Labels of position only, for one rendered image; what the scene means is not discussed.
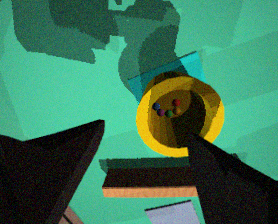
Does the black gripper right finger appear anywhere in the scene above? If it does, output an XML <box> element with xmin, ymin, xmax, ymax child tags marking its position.
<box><xmin>187</xmin><ymin>133</ymin><xmax>278</xmax><ymax>224</ymax></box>

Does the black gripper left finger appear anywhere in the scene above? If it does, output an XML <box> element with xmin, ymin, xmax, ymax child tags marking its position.
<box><xmin>0</xmin><ymin>119</ymin><xmax>105</xmax><ymax>224</ymax></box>

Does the yellow cup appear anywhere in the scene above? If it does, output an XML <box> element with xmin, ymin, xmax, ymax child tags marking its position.
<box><xmin>136</xmin><ymin>70</ymin><xmax>225</xmax><ymax>157</ymax></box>

